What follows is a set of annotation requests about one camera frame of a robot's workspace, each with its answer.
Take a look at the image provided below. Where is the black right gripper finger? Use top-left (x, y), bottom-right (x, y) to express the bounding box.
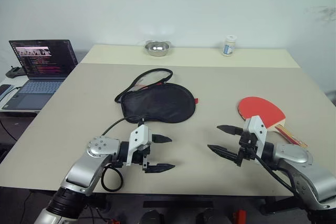
top-left (216, 124), bottom-right (245, 137)
top-left (207, 144), bottom-right (240, 163)

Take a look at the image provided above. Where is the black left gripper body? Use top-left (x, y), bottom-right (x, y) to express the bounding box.
top-left (132, 135), bottom-right (156, 174)

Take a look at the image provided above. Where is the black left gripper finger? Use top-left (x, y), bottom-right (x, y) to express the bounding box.
top-left (145, 163), bottom-right (176, 175)
top-left (152, 134), bottom-right (173, 144)

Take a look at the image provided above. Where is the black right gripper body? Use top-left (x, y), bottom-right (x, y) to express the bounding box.
top-left (236, 130), bottom-right (259, 167)

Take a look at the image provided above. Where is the red ping pong paddle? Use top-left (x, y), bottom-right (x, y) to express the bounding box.
top-left (236, 95), bottom-right (309, 148)

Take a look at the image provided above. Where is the black red paddle case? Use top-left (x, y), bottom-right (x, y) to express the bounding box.
top-left (114, 68), bottom-right (200, 124)

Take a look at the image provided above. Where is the dark rounded shape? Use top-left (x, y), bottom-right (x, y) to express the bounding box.
top-left (139, 209), bottom-right (164, 224)
top-left (196, 208), bottom-right (232, 224)

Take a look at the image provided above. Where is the black table leg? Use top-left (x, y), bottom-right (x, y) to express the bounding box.
top-left (259, 196), bottom-right (311, 215)

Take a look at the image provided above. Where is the orange red block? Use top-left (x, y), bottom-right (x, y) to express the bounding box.
top-left (234, 209), bottom-right (248, 224)

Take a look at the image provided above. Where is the small white plastic bottle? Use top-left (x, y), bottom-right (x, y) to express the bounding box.
top-left (223, 34), bottom-right (237, 57)

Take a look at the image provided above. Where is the stainless steel bowl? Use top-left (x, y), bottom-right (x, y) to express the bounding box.
top-left (143, 40), bottom-right (173, 58)

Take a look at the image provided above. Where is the blue open laptop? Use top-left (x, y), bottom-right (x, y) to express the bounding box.
top-left (0, 39), bottom-right (79, 111)

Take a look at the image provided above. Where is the black handheld controller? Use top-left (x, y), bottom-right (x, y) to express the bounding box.
top-left (5, 65), bottom-right (27, 79)

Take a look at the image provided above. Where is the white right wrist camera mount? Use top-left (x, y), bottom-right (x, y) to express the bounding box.
top-left (243, 115), bottom-right (269, 158)

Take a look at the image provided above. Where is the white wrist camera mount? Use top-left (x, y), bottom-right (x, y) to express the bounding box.
top-left (125, 124), bottom-right (153, 167)
top-left (243, 115), bottom-right (269, 158)

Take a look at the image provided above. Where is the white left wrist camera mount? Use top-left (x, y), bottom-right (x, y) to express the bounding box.
top-left (125, 124), bottom-right (153, 167)

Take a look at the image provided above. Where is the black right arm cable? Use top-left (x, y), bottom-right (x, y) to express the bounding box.
top-left (253, 152), bottom-right (302, 196)

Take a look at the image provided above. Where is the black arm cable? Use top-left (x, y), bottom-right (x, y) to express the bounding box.
top-left (253, 152), bottom-right (302, 196)
top-left (100, 115), bottom-right (145, 192)

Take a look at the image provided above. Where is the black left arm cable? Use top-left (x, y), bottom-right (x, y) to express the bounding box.
top-left (100, 115), bottom-right (145, 192)

